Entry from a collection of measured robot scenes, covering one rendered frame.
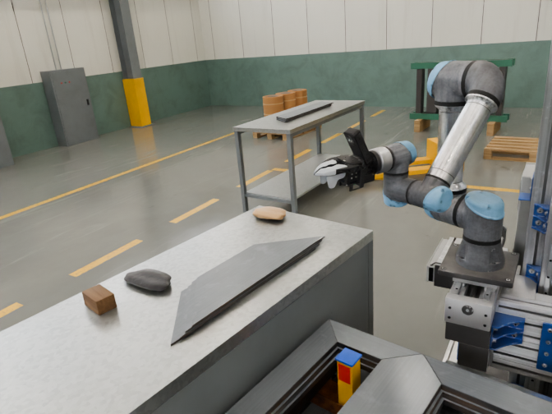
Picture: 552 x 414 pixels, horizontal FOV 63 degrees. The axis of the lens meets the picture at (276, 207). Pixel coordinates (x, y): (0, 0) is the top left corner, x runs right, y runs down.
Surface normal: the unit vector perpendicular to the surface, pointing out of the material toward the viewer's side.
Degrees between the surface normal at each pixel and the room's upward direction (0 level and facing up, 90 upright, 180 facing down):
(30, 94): 90
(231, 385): 90
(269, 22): 90
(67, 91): 90
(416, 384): 0
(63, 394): 0
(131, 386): 0
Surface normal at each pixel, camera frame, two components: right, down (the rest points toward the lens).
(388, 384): -0.08, -0.93
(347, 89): -0.51, 0.34
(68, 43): 0.85, 0.12
